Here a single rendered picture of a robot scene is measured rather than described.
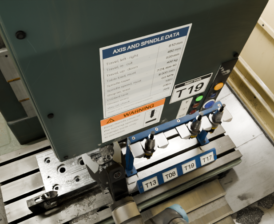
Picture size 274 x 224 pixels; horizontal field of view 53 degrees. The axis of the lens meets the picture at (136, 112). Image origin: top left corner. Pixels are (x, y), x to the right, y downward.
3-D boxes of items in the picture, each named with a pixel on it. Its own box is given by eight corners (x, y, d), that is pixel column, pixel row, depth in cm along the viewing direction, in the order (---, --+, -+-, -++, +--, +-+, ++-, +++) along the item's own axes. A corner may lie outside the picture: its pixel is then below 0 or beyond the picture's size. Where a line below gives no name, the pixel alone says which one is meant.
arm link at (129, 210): (117, 224, 73) (144, 211, 76) (110, 208, 75) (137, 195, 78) (116, 228, 80) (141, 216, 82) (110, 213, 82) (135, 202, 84)
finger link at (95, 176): (81, 169, 83) (103, 189, 80) (81, 167, 81) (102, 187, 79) (93, 158, 85) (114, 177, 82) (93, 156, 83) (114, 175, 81)
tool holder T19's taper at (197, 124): (196, 120, 121) (200, 112, 115) (202, 128, 119) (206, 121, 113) (188, 123, 119) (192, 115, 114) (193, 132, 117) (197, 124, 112)
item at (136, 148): (147, 155, 112) (147, 154, 111) (135, 160, 110) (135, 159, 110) (139, 141, 115) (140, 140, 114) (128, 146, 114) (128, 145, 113)
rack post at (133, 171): (137, 173, 140) (142, 148, 115) (127, 177, 138) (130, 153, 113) (129, 156, 144) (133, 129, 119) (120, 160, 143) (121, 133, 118)
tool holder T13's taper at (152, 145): (152, 138, 114) (154, 130, 109) (156, 147, 112) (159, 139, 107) (142, 141, 113) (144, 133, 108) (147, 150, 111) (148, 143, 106)
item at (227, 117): (234, 120, 124) (234, 119, 123) (224, 124, 123) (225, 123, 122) (225, 108, 127) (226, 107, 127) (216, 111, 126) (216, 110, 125)
